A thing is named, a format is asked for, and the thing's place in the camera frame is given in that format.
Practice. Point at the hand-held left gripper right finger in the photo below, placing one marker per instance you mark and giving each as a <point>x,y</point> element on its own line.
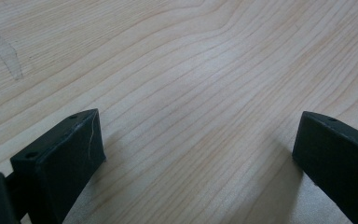
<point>338,165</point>

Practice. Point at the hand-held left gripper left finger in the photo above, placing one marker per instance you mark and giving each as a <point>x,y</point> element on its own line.
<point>62,161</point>

